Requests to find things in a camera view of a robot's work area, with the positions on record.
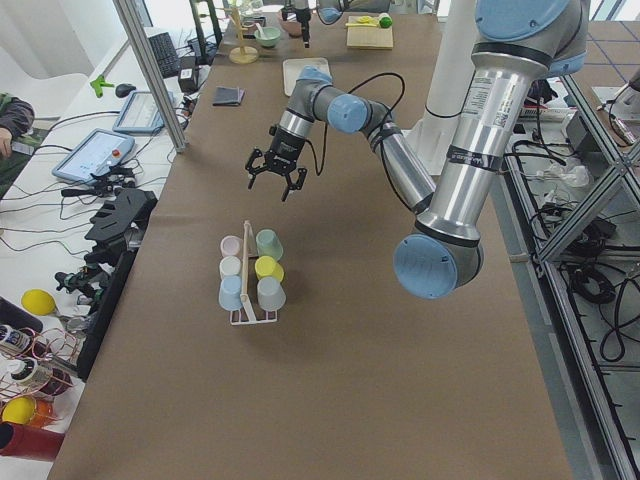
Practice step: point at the white cup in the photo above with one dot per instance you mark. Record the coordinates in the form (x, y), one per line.
(230, 266)

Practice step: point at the green lime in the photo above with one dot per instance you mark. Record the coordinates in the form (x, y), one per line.
(385, 21)

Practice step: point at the light blue cup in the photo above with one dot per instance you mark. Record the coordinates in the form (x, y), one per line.
(229, 296)

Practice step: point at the aluminium frame post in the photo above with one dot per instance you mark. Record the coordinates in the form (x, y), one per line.
(132, 24)

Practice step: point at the white wire cup rack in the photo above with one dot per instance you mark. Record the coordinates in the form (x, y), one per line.
(246, 315)

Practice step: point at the yellow cup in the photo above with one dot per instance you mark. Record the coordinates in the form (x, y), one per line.
(267, 266)

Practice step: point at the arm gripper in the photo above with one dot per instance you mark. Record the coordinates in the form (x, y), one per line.
(304, 31)

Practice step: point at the green bowl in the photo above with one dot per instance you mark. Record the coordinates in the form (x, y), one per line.
(267, 37)

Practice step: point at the red cylinder container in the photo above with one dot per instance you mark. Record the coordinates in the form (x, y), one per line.
(26, 442)

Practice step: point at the black keyboard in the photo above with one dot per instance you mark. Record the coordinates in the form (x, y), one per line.
(165, 54)

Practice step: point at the grey blue cup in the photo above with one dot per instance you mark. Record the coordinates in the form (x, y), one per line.
(271, 296)

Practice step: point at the teach pendant tablet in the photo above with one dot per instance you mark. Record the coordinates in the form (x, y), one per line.
(94, 156)
(139, 115)

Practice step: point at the black plastic stand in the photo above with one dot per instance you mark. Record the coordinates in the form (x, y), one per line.
(110, 225)

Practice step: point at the grey folded cloth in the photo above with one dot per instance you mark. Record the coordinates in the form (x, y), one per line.
(228, 96)

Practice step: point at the black computer mouse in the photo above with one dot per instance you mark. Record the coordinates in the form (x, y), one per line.
(124, 89)

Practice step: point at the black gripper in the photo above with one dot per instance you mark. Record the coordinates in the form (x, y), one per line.
(284, 146)

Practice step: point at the wooden cutting board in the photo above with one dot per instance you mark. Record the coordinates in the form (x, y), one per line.
(363, 32)

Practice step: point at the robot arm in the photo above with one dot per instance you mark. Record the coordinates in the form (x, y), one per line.
(490, 55)
(328, 12)

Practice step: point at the cream rabbit tray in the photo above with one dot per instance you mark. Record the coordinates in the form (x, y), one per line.
(293, 67)

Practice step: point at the pink cup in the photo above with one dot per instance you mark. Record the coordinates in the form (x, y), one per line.
(231, 245)

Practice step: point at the lower yellow ball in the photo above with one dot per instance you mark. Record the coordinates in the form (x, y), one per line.
(19, 410)

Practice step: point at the wooden mug tree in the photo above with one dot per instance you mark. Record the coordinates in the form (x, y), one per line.
(242, 54)

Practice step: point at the green clamp tool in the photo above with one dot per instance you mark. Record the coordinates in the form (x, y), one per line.
(99, 84)

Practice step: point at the green cup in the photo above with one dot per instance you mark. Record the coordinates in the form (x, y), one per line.
(268, 244)

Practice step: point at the pink bowl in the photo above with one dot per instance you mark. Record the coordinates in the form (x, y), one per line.
(291, 27)

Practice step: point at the aluminium frame rail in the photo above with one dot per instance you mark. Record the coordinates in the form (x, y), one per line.
(572, 182)

